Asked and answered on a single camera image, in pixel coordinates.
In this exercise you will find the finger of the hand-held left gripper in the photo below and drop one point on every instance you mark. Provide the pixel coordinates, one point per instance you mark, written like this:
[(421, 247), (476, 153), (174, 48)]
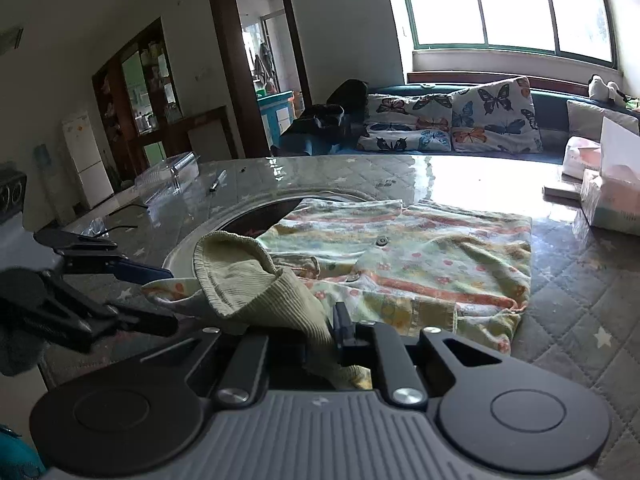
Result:
[(135, 270), (145, 322)]

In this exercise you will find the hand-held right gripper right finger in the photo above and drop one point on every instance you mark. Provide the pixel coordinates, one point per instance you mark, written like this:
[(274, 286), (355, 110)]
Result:
[(342, 327)]

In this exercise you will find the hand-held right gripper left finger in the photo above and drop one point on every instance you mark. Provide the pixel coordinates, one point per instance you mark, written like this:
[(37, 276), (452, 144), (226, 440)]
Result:
[(250, 355)]

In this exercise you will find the floral children's jacket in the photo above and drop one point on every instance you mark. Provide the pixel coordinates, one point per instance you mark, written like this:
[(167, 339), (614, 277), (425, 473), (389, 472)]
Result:
[(425, 260)]

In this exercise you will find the hanging clothes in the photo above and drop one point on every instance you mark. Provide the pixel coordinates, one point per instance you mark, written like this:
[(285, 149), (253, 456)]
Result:
[(262, 65)]

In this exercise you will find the clear plastic box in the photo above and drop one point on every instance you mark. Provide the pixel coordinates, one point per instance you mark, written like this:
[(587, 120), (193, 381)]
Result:
[(167, 175)]

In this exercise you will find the black appliance with knobs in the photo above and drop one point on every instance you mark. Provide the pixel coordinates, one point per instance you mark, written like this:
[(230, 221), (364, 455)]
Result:
[(12, 192)]

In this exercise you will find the water dispenser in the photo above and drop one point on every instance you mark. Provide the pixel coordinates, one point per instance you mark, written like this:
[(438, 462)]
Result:
[(47, 180)]

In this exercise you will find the white refrigerator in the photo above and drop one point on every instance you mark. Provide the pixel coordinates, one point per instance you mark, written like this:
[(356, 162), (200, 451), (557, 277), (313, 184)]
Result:
[(87, 160)]

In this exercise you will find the black and white marker pen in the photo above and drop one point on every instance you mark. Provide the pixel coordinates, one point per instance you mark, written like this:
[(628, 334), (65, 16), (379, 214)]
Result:
[(217, 181)]

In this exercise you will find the teal cloth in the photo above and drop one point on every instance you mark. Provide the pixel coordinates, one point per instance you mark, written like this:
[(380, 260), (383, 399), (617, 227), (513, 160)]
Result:
[(17, 455)]

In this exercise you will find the wooden display cabinet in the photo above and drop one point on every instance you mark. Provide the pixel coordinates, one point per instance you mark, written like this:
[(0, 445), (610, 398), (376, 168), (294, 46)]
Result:
[(112, 110)]

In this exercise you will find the dark wooden chair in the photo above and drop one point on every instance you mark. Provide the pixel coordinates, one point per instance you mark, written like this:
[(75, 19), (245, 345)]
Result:
[(207, 116)]

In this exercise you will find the blue cabinet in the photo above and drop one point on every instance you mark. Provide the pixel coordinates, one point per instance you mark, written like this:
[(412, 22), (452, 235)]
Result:
[(277, 117)]

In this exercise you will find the black bag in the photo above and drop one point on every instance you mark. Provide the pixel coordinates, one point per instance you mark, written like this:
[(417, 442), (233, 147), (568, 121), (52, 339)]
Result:
[(320, 120)]

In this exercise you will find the flat butterfly print cushion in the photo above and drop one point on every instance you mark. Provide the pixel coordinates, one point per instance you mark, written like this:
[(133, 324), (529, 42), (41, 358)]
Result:
[(405, 125)]

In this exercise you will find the black jacket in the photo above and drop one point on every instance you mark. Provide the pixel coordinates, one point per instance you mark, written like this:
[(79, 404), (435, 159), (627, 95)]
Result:
[(350, 97)]

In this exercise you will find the grey quilted star table cover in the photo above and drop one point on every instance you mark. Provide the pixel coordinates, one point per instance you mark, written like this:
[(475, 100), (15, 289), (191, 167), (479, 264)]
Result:
[(575, 310)]

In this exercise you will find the flat grey box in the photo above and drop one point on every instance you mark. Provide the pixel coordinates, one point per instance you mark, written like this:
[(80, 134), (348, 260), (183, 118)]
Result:
[(562, 190)]

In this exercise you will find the large butterfly print pillow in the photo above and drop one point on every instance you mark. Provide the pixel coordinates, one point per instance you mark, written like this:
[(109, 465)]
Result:
[(495, 115)]

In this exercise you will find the pink tissue pack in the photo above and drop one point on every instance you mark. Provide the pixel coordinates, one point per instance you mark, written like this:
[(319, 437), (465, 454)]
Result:
[(580, 157)]

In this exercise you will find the pastel tissue pack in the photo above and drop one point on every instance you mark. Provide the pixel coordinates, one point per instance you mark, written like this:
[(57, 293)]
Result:
[(610, 200)]

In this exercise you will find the blue sofa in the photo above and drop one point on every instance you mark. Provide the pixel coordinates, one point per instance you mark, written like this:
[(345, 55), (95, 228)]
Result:
[(550, 110)]

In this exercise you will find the grey pillow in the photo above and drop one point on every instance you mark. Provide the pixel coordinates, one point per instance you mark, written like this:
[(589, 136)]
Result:
[(595, 117)]

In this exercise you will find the white paper card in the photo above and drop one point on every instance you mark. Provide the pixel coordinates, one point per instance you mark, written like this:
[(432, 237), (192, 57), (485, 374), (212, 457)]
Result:
[(620, 142)]

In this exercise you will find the panda plush toy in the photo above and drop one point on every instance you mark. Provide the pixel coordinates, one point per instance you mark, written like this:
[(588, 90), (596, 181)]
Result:
[(602, 87)]

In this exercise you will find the green framed window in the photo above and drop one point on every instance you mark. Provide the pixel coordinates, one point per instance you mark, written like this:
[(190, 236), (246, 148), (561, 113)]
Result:
[(500, 5)]

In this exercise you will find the brown door frame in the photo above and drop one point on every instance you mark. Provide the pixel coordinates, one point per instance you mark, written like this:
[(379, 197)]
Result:
[(222, 60)]

